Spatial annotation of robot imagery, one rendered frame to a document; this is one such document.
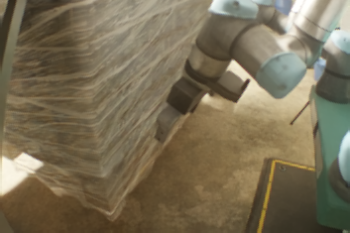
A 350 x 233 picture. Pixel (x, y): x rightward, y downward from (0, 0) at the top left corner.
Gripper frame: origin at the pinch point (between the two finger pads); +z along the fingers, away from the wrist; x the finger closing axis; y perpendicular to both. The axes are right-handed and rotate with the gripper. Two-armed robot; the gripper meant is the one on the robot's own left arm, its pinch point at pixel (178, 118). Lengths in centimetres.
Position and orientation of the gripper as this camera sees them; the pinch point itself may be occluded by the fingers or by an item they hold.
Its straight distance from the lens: 60.1
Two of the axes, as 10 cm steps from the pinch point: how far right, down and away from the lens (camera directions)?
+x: -5.3, 4.7, -7.1
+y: -7.9, -5.8, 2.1
